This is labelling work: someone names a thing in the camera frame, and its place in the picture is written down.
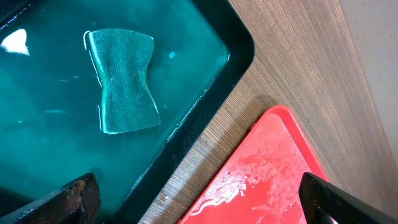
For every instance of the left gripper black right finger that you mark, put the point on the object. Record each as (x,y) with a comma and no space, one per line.
(322,202)

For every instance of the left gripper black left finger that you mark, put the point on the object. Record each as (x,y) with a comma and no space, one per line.
(75,202)

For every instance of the green yellow scrub sponge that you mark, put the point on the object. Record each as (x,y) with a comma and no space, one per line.
(120,59)

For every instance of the red serving tray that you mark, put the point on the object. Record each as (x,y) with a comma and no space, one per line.
(260,182)

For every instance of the black water tray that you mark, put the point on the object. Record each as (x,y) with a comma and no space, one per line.
(52,128)

